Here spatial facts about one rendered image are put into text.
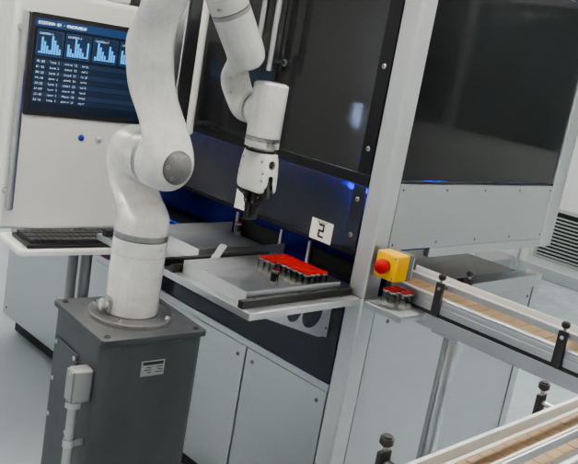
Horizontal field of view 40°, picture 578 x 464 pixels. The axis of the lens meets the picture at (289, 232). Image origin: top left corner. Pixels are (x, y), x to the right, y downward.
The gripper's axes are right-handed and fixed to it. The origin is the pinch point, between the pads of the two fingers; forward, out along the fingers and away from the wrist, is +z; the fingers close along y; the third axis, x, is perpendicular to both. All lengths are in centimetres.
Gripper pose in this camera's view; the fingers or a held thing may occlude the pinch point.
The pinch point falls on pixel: (250, 211)
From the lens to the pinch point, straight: 197.1
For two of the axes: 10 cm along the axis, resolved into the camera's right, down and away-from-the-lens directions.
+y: -6.8, -2.7, 6.8
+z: -1.7, 9.6, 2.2
